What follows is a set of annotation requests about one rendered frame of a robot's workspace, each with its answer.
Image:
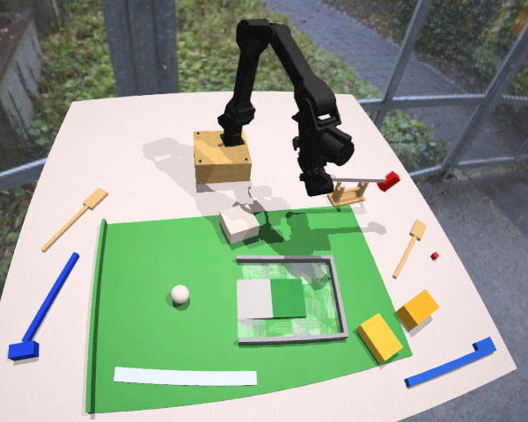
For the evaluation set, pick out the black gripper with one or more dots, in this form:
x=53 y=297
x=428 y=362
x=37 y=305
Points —
x=317 y=181

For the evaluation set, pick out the white flat strip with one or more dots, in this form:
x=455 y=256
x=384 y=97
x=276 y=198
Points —
x=176 y=377

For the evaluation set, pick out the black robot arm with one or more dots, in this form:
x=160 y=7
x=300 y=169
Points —
x=313 y=96

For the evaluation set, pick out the white golf ball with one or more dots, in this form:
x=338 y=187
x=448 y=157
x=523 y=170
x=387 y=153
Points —
x=180 y=294

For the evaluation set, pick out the green mat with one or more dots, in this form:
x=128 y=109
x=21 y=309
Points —
x=141 y=326

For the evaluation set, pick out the white cube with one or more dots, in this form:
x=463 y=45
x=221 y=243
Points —
x=238 y=223

